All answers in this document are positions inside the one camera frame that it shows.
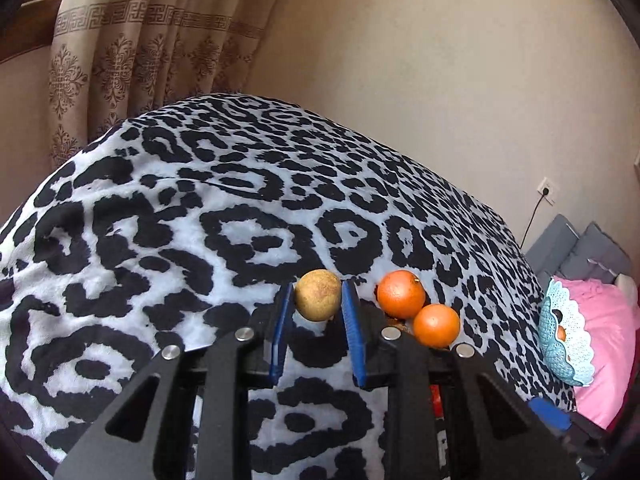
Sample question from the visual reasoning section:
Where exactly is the orange tangerine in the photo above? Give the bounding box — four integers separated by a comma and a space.
412, 304, 461, 349

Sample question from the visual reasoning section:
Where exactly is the white wall socket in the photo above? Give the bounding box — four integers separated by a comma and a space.
537, 177, 559, 206

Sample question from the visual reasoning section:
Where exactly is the large orange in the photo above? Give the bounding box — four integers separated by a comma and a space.
375, 270, 426, 320

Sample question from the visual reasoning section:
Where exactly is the light blue lattice fruit basket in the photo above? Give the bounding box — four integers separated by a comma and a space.
538, 278, 596, 388

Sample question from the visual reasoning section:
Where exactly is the small brown round fruit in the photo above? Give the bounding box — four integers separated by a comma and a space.
294, 269, 342, 322

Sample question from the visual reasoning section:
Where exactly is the leopard print blanket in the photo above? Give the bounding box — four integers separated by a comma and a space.
1, 94, 576, 479

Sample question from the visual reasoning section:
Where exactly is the white pillow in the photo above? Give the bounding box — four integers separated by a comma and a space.
615, 274, 639, 307

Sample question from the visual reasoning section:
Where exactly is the beige patterned curtain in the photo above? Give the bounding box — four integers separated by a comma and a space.
48, 0, 277, 167

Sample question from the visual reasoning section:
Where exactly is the pink dotted quilt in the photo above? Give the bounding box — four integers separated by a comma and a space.
560, 278, 639, 429

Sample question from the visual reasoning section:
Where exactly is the black power cable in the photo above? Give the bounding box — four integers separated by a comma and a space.
519, 190, 549, 254

